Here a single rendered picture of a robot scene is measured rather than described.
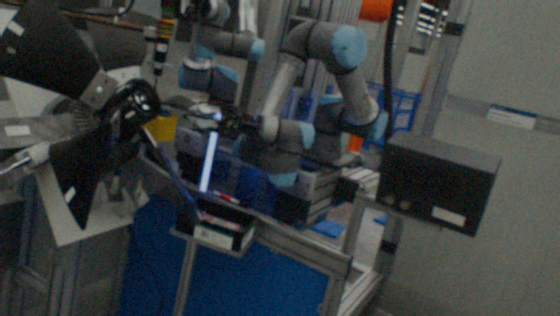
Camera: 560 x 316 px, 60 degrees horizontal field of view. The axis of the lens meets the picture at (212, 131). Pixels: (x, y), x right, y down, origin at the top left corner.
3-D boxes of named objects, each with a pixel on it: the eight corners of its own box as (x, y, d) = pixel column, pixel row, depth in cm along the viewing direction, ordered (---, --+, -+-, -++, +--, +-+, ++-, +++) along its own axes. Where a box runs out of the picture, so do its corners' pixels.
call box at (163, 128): (125, 133, 185) (129, 107, 182) (143, 131, 193) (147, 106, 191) (156, 146, 176) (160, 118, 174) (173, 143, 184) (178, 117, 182)
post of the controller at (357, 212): (339, 252, 143) (356, 191, 138) (343, 250, 145) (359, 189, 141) (349, 257, 141) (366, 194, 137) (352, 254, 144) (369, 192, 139)
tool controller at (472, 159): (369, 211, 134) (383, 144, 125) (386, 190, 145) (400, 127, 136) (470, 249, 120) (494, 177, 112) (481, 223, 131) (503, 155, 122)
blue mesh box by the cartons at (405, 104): (361, 148, 761) (378, 87, 740) (401, 146, 844) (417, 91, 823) (412, 167, 698) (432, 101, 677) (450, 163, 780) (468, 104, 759)
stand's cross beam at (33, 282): (12, 279, 152) (14, 268, 152) (24, 275, 156) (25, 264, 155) (49, 307, 142) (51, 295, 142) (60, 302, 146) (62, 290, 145)
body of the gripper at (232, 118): (222, 112, 132) (264, 120, 133) (221, 103, 140) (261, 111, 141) (216, 138, 134) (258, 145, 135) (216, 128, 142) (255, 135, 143)
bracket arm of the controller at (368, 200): (353, 201, 139) (356, 191, 138) (356, 199, 142) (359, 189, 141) (439, 233, 127) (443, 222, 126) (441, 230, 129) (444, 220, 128)
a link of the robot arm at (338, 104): (321, 123, 192) (329, 90, 189) (351, 133, 184) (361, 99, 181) (305, 124, 183) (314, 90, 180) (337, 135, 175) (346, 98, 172)
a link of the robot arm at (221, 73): (237, 102, 205) (243, 70, 202) (206, 96, 204) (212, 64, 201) (234, 97, 217) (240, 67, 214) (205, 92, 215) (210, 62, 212)
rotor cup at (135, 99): (102, 145, 123) (135, 124, 116) (83, 94, 126) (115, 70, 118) (141, 140, 135) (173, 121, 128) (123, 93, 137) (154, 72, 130)
